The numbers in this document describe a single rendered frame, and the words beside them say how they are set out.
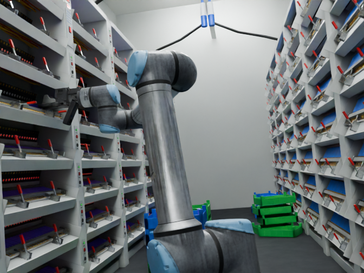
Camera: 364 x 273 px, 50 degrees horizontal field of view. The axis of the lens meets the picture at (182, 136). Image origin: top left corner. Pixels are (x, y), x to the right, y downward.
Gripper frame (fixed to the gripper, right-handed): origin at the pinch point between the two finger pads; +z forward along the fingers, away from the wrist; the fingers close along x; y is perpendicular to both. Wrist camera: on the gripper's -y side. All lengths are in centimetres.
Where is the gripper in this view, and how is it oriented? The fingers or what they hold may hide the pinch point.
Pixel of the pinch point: (41, 107)
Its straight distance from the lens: 195.4
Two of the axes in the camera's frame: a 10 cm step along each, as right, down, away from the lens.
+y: -1.0, -9.9, 0.8
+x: -1.4, -0.6, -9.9
